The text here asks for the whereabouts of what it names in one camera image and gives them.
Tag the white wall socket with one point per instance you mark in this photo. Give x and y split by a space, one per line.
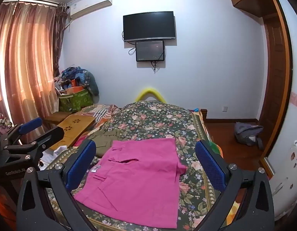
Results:
225 108

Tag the black wall television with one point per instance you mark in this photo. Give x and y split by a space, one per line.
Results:
149 25

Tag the wooden bed frame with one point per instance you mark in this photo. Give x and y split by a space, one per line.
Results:
204 114

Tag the orange cardboard box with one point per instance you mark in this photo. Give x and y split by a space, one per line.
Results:
73 90

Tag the white appliance with stickers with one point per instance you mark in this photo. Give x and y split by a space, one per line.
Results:
288 173

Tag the white cloth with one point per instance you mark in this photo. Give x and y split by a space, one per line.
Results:
59 150

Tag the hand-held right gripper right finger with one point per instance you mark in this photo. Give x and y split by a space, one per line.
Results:
211 166

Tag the pile of colourful clothes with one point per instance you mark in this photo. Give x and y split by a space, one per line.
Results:
78 77

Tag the grey bag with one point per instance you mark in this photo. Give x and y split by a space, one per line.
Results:
247 132

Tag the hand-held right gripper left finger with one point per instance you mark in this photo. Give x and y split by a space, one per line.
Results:
82 163

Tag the white air conditioner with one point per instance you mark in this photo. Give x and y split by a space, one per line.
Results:
90 4

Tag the orange garment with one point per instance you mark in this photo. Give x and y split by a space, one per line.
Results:
73 122

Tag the brown patterned curtain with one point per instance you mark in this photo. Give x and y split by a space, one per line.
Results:
60 36

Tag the yellow foam tube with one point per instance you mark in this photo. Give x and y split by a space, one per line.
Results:
150 91

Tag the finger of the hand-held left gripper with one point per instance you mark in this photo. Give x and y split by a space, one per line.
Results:
31 125
52 134

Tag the pink striped curtain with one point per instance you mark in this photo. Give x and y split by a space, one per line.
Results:
25 53

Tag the olive green pants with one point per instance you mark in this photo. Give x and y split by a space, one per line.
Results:
102 137

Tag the striped patchwork cloth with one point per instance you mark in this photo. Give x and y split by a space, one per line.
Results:
100 113

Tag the pink pants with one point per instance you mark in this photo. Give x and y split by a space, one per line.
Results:
138 173

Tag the green patterned bag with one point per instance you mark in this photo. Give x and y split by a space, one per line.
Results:
76 101

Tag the white curtain rail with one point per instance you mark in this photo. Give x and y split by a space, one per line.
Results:
30 1

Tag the dark floral blanket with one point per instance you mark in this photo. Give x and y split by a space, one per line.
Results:
158 120

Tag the small black monitor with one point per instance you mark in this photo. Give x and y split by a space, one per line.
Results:
150 50

